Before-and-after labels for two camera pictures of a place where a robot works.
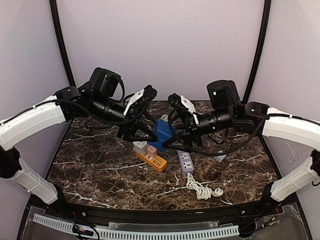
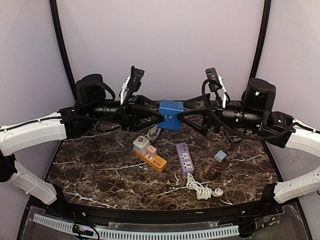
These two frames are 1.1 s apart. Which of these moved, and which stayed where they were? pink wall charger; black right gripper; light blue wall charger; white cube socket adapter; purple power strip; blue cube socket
Moved: blue cube socket; black right gripper
Stayed: white cube socket adapter; purple power strip; pink wall charger; light blue wall charger
